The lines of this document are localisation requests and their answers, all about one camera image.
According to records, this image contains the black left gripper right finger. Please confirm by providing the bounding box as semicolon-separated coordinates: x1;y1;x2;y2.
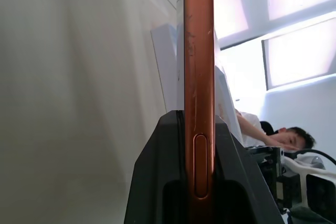
213;115;285;224

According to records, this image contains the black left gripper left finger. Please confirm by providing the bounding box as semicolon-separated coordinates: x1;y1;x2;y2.
123;109;188;224

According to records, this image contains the copper orange smartphone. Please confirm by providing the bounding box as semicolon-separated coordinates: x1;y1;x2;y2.
175;0;218;224

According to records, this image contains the white phone box lid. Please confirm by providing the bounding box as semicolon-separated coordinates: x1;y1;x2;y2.
213;27;245;148

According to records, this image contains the white phone box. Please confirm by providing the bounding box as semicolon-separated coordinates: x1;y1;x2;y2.
150;23;185;114

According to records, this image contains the person in white shirt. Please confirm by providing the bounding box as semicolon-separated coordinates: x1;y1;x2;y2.
234;109;317;159

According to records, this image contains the black office chair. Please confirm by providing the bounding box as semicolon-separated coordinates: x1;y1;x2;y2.
259;120;277;137

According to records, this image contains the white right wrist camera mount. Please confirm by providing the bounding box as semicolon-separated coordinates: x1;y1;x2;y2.
282;152;336;224

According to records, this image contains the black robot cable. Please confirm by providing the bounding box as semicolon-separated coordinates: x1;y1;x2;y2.
293;148;336;167

